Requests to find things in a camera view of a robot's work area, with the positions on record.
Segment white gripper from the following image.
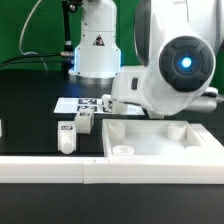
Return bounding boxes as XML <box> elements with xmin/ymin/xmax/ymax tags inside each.
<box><xmin>111</xmin><ymin>66</ymin><xmax>224</xmax><ymax>116</ymax></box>

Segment white square tabletop part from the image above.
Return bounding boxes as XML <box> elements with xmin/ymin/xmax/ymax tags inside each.
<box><xmin>102</xmin><ymin>119</ymin><xmax>224</xmax><ymax>157</ymax></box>

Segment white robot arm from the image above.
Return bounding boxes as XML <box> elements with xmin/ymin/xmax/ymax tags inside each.
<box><xmin>69</xmin><ymin>0</ymin><xmax>224</xmax><ymax>116</ymax></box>

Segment white marker sheet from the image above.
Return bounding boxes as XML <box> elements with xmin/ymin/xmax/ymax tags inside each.
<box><xmin>54</xmin><ymin>97</ymin><xmax>144</xmax><ymax>116</ymax></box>

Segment white L-shaped fence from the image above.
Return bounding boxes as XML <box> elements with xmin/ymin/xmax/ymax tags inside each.
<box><xmin>0</xmin><ymin>132</ymin><xmax>224</xmax><ymax>184</ymax></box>

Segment black cables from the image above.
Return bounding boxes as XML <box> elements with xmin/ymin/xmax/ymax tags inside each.
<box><xmin>0</xmin><ymin>52</ymin><xmax>76</xmax><ymax>69</ymax></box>

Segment grey thin cable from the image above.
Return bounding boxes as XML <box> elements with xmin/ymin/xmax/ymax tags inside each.
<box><xmin>18</xmin><ymin>0</ymin><xmax>49</xmax><ymax>71</ymax></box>

